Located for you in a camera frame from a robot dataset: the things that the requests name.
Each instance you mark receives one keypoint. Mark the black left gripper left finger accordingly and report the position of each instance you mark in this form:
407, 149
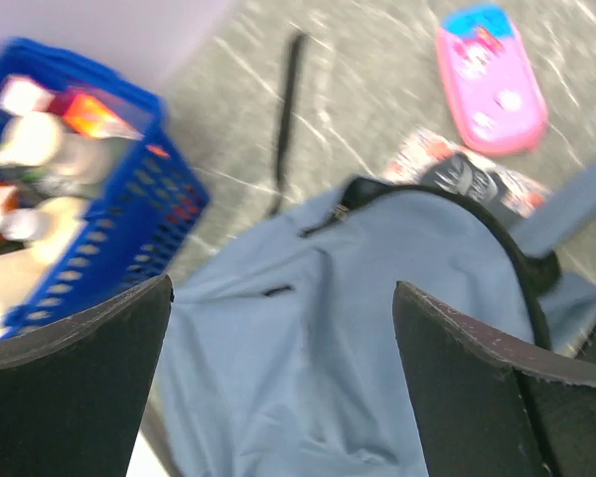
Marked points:
73, 393

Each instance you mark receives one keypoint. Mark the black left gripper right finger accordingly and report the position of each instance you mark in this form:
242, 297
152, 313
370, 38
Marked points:
489, 404

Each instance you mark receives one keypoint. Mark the blue student backpack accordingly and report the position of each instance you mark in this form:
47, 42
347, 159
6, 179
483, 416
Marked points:
280, 358

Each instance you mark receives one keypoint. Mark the white notebook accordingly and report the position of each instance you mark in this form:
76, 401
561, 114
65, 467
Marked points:
151, 455

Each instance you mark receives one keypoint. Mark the cream pump bottle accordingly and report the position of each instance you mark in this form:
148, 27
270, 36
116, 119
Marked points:
47, 233

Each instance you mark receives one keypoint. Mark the blue plastic shopping basket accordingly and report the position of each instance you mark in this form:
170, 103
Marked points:
145, 210

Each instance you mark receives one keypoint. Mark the grey pump bottle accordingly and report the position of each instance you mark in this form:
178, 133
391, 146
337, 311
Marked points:
40, 154

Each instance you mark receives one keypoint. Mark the floral Little Women book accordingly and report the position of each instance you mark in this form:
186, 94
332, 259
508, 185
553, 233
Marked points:
429, 159

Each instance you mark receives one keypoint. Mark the pink orange bottle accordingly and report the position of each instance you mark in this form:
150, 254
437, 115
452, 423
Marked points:
88, 116

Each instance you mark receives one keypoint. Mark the pink cartoon pencil case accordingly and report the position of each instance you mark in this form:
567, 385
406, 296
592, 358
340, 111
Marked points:
490, 86

